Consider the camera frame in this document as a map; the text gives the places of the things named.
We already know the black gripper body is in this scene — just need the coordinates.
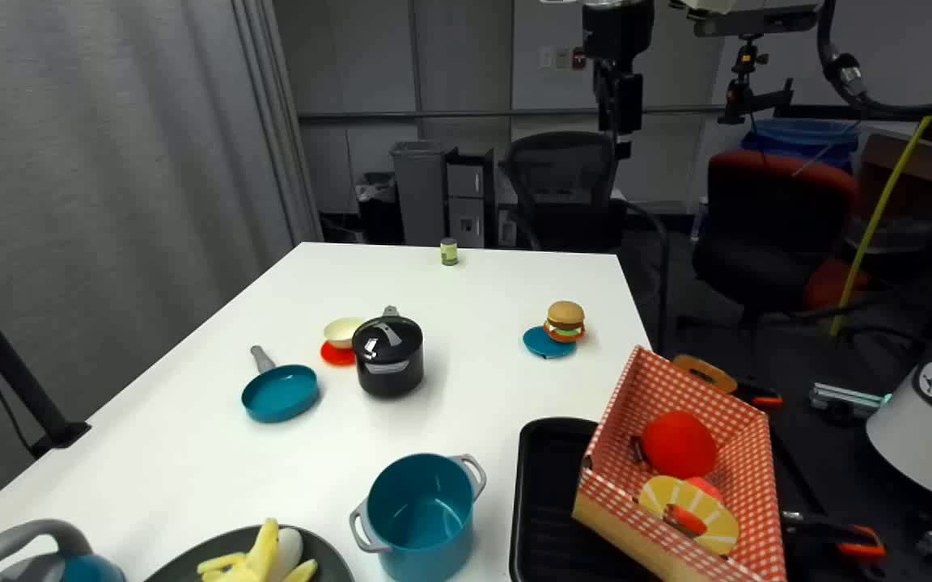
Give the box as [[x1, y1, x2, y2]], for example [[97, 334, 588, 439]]
[[593, 58, 644, 109]]

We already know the glass pot lid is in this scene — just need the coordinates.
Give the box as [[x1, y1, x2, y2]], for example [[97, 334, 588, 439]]
[[354, 318, 427, 370]]

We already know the black toy pot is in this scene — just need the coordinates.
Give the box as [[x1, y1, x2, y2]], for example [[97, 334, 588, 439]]
[[350, 303, 427, 402]]

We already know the teal toy pot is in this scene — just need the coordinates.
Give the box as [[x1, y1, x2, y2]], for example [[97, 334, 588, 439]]
[[345, 449, 487, 582]]

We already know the black mesh office chair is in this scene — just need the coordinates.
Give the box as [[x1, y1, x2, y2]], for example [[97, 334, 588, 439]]
[[497, 129, 633, 251]]

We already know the blue plastic bin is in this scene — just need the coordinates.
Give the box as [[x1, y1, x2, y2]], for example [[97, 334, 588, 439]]
[[740, 117, 864, 175]]

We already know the red black office chair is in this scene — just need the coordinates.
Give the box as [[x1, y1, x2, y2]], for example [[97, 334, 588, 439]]
[[690, 146, 869, 327]]

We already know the toy burger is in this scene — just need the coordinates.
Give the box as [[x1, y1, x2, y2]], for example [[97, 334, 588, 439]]
[[543, 297, 588, 346]]

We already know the brown wooden desk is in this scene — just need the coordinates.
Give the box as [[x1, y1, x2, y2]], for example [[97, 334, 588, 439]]
[[858, 125, 932, 219]]

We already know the orange black clamp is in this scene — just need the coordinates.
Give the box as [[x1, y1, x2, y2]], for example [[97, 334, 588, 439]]
[[735, 386, 789, 417], [782, 515, 890, 565]]

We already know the red round toy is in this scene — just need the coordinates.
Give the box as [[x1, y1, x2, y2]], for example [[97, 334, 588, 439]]
[[637, 412, 722, 483]]

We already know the cream toy bowl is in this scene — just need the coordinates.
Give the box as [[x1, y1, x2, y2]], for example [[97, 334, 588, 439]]
[[319, 314, 365, 348]]

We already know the red toy plate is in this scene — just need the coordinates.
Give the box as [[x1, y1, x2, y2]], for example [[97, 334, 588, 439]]
[[316, 336, 362, 373]]

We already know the black baking tray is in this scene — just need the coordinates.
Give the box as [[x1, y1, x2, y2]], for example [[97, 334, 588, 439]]
[[507, 414, 644, 582]]

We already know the red checkered basket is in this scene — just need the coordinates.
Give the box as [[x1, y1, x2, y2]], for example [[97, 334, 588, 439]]
[[572, 346, 793, 582]]

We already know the yellow toy fruit slice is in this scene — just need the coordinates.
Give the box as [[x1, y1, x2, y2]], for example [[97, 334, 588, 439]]
[[637, 473, 740, 561]]

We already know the teal toy frying pan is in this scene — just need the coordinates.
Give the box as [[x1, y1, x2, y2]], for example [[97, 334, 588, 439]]
[[239, 342, 324, 426]]

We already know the grey curtain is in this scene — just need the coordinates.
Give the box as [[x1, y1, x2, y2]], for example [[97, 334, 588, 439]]
[[0, 0, 324, 523]]

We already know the green bowl with fruit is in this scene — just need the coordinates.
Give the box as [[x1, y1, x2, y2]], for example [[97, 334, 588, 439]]
[[143, 523, 357, 582]]

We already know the yellow toy banana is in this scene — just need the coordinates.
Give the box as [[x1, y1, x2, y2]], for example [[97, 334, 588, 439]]
[[195, 519, 319, 582]]

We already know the black tripod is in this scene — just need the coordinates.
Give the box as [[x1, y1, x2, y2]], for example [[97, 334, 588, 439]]
[[0, 138, 94, 461]]

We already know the teal toy kettle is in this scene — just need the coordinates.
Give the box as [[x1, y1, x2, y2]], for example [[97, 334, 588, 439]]
[[0, 515, 129, 582]]

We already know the black stereo camera on mount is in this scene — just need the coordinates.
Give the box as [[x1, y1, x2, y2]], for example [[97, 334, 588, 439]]
[[690, 0, 827, 125]]

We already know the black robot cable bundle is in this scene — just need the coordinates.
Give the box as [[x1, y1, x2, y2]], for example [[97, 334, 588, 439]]
[[817, 0, 932, 122]]

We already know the yellow hose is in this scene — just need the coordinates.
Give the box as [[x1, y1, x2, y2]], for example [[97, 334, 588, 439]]
[[827, 20, 932, 340]]

